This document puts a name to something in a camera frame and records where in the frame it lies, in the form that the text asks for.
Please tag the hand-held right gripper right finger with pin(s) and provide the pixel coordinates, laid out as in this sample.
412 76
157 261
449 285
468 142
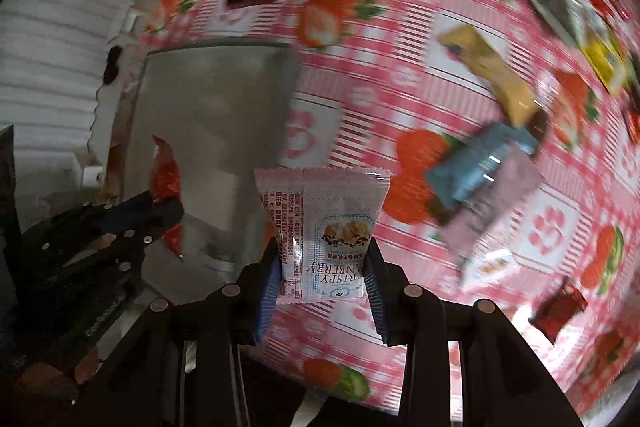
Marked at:
375 307

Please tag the tan yellow snack packet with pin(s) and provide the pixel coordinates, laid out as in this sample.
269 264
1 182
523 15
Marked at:
492 67

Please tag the grey snack packet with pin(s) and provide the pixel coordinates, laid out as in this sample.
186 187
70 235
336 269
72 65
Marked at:
555 9

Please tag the white snack packet cookie print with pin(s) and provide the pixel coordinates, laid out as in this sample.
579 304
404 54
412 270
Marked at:
320 217

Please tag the bright yellow snack packet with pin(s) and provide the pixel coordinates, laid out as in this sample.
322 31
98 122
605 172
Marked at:
605 57

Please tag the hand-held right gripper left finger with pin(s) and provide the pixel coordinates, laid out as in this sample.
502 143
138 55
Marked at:
267 294

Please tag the small black object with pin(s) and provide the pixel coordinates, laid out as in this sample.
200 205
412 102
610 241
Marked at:
112 64

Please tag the dark red snack packet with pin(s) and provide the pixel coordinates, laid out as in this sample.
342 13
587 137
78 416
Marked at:
557 309

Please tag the white ribbed foam sheet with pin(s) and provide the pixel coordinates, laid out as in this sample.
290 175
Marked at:
55 32

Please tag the red-orange snack packet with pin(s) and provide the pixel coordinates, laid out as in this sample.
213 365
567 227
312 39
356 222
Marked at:
165 177

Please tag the light blue snack packet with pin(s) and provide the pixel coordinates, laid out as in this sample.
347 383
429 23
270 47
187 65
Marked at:
475 167

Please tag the white tape roll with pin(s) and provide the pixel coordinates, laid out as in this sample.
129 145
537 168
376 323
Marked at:
93 176

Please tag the small white snack packet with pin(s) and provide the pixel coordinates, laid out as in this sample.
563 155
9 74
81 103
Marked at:
487 268

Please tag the mauve pink snack packet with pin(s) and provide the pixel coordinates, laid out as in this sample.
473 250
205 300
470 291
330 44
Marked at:
500 202

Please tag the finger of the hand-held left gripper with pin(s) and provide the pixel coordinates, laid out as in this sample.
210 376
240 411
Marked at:
131 242
137 208

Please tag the clear plastic storage box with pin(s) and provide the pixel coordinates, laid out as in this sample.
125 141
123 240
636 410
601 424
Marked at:
215 107

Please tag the strawberry printed tablecloth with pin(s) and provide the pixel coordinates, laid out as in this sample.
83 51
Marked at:
400 57

